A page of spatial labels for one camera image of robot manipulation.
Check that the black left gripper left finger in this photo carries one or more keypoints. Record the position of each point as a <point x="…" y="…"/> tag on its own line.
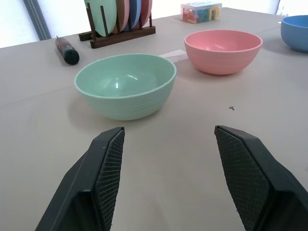
<point x="96" y="178"/>

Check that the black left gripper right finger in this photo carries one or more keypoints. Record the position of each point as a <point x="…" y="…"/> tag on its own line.
<point x="255" y="178"/>

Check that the green bowl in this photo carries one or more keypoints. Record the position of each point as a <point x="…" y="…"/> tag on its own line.
<point x="125" y="96"/>

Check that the pink-red bowl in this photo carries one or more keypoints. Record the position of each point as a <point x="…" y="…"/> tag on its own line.
<point x="222" y="54"/>

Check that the dark wooden plate rack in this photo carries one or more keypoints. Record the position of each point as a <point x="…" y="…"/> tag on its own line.
<point x="120" y="37"/>

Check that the strip of clear tape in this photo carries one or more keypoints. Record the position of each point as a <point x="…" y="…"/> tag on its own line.
<point x="173" y="55"/>

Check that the blue bowl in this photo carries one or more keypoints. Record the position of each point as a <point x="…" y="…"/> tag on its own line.
<point x="294" y="33"/>

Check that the green plate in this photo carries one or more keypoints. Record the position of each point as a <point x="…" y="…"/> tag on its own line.
<point x="102" y="16"/>

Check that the pink plate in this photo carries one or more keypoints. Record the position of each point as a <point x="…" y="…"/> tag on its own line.
<point x="126" y="14"/>

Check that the blue plate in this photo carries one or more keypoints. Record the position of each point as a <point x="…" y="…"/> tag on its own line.
<point x="136" y="14"/>

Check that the red plate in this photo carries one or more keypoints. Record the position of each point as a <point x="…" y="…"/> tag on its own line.
<point x="145" y="12"/>

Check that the clear box of magnetic letters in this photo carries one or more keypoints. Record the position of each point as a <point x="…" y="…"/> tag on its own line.
<point x="201" y="13"/>

